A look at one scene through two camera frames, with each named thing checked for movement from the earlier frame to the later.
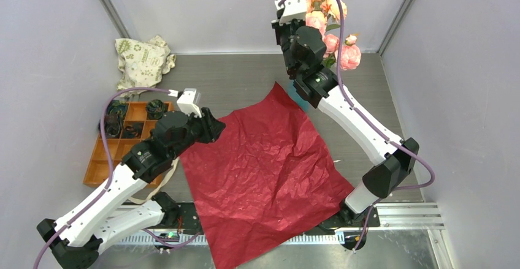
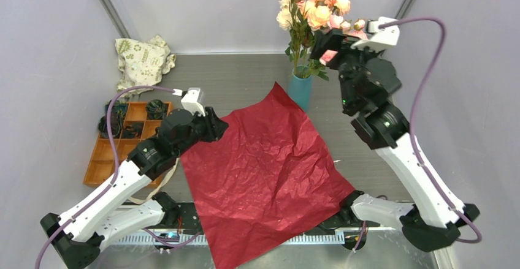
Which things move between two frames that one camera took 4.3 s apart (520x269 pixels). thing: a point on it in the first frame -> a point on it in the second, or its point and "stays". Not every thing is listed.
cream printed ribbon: [141, 201] stays
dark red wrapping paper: [264, 181] stays
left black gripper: [211, 126] stays
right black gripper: [278, 28] -> [335, 40]
